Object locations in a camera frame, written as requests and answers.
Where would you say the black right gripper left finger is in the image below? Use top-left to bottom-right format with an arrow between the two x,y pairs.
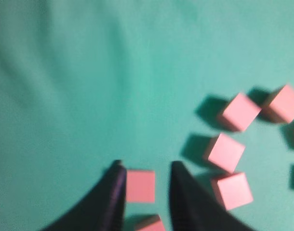
43,160 -> 127,231

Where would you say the pink cube placed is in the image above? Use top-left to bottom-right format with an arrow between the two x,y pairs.
203,133 -> 245,174
261,84 -> 294,124

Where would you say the green cloth backdrop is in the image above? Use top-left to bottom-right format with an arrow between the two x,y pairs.
0,0 -> 294,231

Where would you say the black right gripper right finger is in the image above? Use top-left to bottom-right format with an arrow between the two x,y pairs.
170,161 -> 253,231

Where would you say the pink cube column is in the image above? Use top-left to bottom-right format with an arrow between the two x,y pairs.
134,215 -> 166,231
217,92 -> 261,132
211,172 -> 254,210
126,170 -> 155,203

